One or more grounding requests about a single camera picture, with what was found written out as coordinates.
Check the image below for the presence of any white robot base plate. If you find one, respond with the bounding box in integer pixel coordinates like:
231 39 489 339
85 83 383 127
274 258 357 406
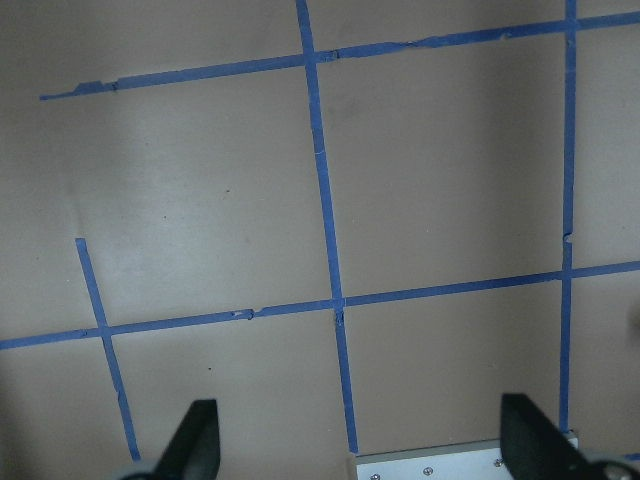
354 439 512 480

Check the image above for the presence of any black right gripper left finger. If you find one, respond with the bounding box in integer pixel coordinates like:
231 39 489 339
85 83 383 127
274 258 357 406
151 399 221 480

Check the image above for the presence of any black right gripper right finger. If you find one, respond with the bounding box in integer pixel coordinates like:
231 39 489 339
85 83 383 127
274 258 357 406
500 393 592 480

